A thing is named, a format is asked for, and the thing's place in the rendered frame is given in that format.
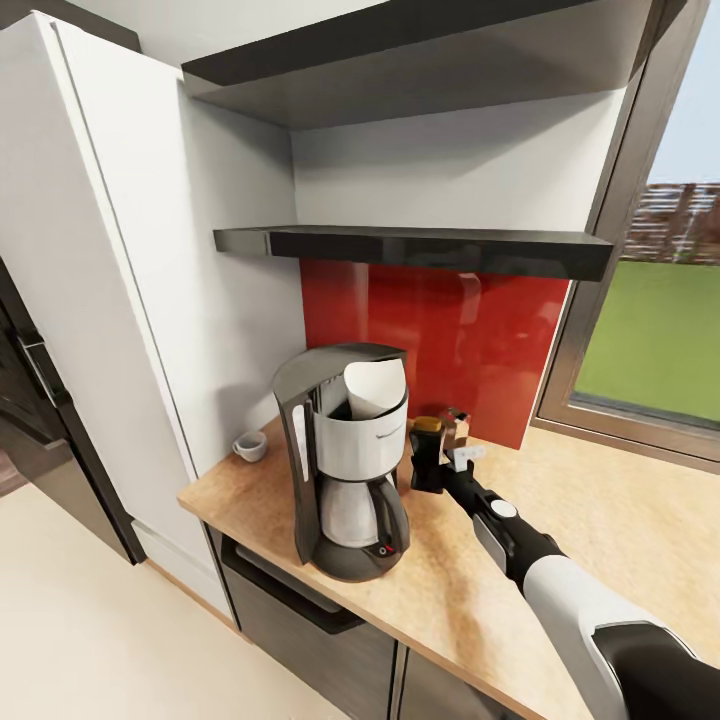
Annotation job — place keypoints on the paper coffee filter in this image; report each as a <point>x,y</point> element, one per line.
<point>373,387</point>

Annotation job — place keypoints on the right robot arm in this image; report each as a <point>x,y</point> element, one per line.
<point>625,663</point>

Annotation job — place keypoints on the bottle of coffee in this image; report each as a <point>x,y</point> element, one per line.
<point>427,440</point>

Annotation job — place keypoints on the water glass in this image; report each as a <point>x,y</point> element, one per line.
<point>457,425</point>

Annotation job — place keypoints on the fixed window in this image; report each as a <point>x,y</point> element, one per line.
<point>636,361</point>

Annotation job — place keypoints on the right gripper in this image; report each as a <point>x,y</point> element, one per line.
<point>442,478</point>

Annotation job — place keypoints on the dishwasher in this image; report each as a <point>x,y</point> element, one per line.
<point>345,658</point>

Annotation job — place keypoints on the coffee cup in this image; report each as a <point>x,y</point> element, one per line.
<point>251,446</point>

